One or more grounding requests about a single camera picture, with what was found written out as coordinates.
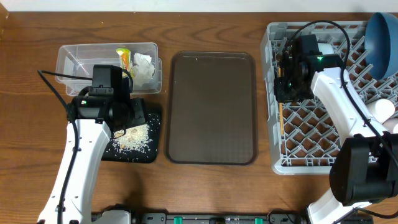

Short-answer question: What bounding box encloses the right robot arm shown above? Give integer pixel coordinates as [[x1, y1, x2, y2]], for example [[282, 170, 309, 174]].
[[274, 30, 397, 223]]

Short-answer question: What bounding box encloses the pink cup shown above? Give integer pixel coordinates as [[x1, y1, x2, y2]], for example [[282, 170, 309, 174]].
[[383, 118, 398, 134]]

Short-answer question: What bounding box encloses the white paper napkin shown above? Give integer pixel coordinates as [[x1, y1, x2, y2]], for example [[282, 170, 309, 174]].
[[132, 53, 155, 86]]

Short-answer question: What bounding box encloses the pile of rice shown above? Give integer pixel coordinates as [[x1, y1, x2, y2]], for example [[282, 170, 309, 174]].
[[110, 123, 161, 162]]

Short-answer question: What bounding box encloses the dark blue plate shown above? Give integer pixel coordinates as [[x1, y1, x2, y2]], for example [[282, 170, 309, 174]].
[[364, 12, 397, 80]]

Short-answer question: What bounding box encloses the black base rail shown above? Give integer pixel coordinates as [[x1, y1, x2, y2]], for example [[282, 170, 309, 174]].
[[93, 203, 374, 224]]

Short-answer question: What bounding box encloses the brown serving tray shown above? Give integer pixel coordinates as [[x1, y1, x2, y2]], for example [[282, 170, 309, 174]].
[[165, 52, 258, 166]]

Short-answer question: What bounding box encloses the light blue small bowl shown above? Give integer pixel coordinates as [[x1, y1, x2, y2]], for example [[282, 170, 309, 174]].
[[318, 43, 334, 55]]

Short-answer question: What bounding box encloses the yellow green snack wrapper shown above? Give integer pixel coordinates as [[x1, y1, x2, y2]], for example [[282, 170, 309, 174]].
[[116, 48, 132, 73]]

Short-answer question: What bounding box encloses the clear plastic waste bin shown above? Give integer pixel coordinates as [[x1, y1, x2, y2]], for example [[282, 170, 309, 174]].
[[55, 42, 162, 96]]

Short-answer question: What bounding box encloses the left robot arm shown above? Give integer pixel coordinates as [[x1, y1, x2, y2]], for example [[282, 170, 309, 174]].
[[37, 65, 148, 223]]

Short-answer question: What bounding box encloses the black waste tray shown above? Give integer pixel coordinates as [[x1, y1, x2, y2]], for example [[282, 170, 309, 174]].
[[101, 104, 162, 164]]

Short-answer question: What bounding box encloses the grey dishwasher rack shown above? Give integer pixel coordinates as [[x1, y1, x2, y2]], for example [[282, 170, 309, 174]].
[[261, 21, 397, 175]]

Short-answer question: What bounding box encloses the pale green cup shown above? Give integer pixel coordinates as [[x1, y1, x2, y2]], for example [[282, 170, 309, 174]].
[[366, 99, 395, 124]]

